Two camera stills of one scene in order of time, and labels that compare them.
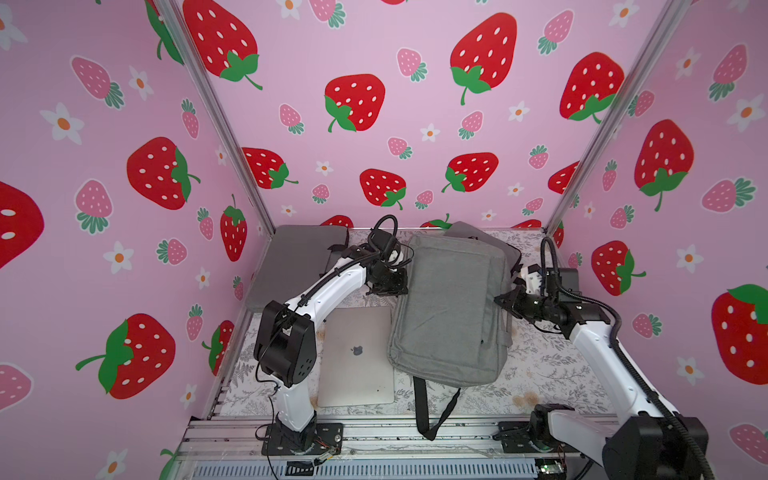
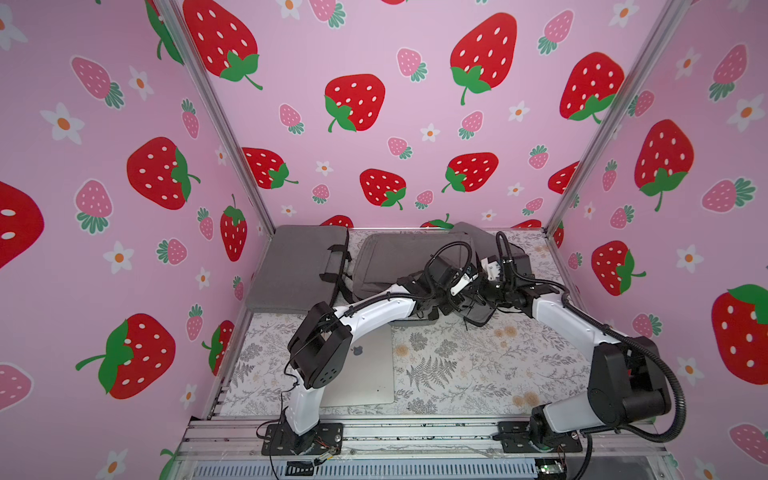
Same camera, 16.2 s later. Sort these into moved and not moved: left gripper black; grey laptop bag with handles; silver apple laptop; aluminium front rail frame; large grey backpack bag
Moved: large grey backpack bag; left gripper black
Not moved: silver apple laptop; aluminium front rail frame; grey laptop bag with handles
